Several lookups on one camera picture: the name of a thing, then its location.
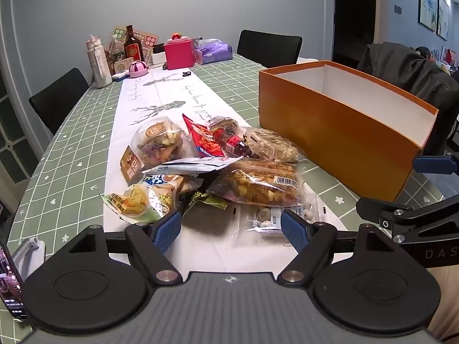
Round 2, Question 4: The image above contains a brown glass bottle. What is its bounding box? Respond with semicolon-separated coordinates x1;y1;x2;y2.
124;25;145;61

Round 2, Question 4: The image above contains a pink box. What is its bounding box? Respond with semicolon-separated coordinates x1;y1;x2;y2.
164;38;196;70

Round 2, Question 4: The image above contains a smartphone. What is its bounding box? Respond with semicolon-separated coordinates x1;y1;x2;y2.
0;222;28;321

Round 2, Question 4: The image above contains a small red bottle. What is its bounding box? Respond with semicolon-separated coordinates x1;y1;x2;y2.
212;128;253;157

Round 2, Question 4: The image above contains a pink round gadget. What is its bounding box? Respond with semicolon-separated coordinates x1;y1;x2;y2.
128;61;149;79

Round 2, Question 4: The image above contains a white phone stand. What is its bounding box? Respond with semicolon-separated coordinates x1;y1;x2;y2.
11;236;46;284

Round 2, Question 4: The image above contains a dark green snack packet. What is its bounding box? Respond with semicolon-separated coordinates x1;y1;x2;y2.
177;190;229;217

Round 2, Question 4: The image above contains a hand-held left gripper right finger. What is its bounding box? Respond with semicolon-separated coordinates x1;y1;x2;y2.
278;208;406;284

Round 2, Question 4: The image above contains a white deer print runner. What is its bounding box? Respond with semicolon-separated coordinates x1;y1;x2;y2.
102;65;345;273

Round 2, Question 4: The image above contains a purple tissue pack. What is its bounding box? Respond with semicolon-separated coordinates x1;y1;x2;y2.
194;38;234;66

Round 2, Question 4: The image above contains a white silver snack packet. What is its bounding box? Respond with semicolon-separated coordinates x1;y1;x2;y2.
143;156;245;177

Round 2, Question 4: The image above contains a clear white candy bag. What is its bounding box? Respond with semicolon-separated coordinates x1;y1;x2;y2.
231;201;325;239

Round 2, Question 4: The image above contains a blue white snack packet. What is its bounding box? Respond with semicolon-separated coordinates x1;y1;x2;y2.
143;173;203;196

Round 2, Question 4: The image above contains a clear vegetable chips bag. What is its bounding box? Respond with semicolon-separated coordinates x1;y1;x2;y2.
120;116;188;183

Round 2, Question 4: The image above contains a clear yellow sticks bag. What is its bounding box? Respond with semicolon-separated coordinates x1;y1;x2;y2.
206;161;305;206

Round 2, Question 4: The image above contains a red snack packet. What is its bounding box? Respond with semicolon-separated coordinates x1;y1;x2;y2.
182;114;244;159

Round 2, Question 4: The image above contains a clear plastic bottle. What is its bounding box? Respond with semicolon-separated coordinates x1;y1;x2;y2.
108;35;126;63

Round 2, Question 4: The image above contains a clear nougat bag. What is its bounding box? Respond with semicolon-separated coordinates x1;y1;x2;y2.
246;127;301;163

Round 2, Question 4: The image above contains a large framed picture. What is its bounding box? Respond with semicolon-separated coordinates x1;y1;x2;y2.
418;0;439;32

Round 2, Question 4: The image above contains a dark jacket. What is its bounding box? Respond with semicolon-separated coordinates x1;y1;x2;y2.
357;42;459;158

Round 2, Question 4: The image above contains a small beige radio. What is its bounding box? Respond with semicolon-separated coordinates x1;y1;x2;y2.
110;58;130;77

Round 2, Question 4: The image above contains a green yellow chip packet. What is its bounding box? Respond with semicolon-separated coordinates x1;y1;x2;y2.
103;183;180;224

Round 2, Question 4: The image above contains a white labelled bottle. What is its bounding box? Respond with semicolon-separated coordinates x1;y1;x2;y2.
94;45;114;88

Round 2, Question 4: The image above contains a green checked tablecloth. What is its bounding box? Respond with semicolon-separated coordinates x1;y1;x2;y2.
7;54;445;344

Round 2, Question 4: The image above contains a black chair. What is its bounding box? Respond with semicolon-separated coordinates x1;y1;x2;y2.
237;30;303;69
29;67;90;135

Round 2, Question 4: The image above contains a pale capped bottle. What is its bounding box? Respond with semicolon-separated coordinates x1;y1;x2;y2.
86;35;103;64

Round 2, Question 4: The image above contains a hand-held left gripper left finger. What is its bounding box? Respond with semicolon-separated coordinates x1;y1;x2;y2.
54;210;183;285

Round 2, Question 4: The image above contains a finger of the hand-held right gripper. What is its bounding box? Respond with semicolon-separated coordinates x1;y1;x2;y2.
412;155;459;173
356;197;459;244

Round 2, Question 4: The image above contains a glass panel door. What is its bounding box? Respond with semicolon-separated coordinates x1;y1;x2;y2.
0;68;40;187

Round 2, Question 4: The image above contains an orange cardboard box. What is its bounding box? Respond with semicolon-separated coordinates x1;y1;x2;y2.
258;61;439;203

